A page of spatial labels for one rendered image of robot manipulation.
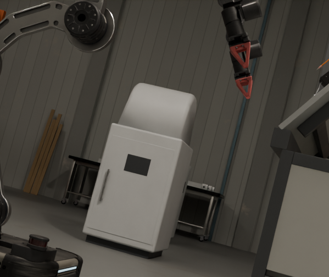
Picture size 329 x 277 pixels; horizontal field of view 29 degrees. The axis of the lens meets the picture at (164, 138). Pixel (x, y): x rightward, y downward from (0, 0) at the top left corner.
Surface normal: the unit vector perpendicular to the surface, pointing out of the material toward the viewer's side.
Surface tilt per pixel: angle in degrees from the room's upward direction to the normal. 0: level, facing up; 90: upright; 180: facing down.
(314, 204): 90
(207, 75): 90
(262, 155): 90
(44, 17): 90
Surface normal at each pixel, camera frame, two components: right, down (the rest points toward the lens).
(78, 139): -0.16, -0.13
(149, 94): 0.00, -0.65
